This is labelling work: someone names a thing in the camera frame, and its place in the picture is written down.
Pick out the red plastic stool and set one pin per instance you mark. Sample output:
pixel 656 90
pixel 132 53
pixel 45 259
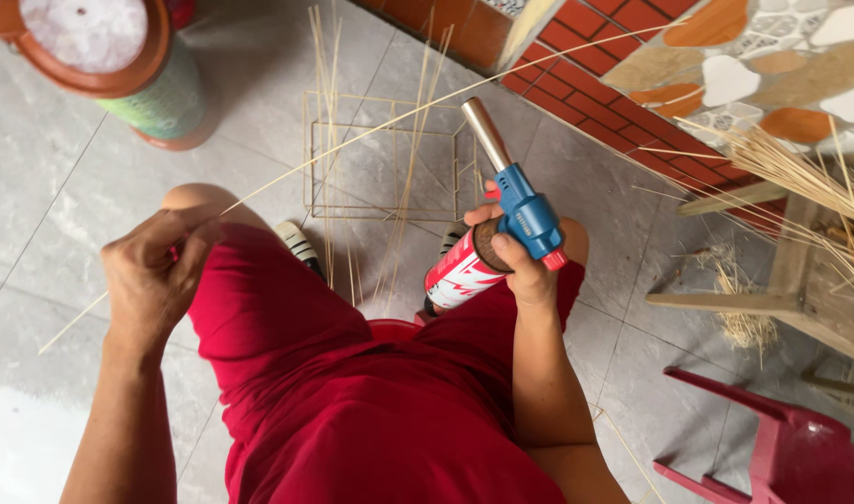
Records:
pixel 399 327

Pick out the red plastic chair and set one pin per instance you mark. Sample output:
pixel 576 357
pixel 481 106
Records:
pixel 762 448

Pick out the person's left hand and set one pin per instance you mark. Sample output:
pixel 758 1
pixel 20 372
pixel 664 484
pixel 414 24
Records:
pixel 147 276

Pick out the green barrel with brown lid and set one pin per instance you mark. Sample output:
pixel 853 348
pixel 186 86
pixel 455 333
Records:
pixel 119 63

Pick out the person's striped sandal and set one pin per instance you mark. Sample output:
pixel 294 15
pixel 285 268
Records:
pixel 451 239
pixel 299 246

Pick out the person's left fingers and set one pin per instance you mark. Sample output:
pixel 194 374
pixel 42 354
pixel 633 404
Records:
pixel 196 227

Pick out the person's right knee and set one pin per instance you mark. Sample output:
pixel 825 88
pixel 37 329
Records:
pixel 574 241

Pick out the person's red clothing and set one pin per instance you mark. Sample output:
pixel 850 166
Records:
pixel 371 392

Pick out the person's right striped sandal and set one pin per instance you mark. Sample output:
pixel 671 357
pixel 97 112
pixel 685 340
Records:
pixel 451 239

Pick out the person's left knee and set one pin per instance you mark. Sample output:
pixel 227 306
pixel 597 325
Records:
pixel 210 203

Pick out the heap of bamboo strips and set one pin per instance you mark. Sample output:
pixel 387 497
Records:
pixel 790 182

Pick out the person's left striped sandal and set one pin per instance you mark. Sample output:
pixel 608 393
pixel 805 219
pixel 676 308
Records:
pixel 299 246

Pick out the blue gas blowtorch with canister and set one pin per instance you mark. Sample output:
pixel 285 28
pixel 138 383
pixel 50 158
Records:
pixel 497 217

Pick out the person's knee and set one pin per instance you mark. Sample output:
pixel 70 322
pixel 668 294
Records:
pixel 210 203
pixel 574 241

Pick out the bamboo stick box frame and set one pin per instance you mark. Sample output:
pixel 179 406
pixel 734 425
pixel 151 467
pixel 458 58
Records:
pixel 388 164

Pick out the wooden workbench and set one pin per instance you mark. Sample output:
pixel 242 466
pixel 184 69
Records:
pixel 783 273

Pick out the long thin bamboo stick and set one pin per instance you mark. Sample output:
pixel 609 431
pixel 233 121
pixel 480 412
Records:
pixel 413 112

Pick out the person's right hand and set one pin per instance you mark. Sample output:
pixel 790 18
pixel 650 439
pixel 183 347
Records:
pixel 528 269

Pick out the pile of bamboo shavings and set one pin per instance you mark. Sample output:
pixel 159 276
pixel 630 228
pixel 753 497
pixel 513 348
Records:
pixel 741 301

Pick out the bundle of loose bamboo sticks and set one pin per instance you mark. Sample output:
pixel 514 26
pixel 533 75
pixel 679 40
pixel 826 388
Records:
pixel 371 161

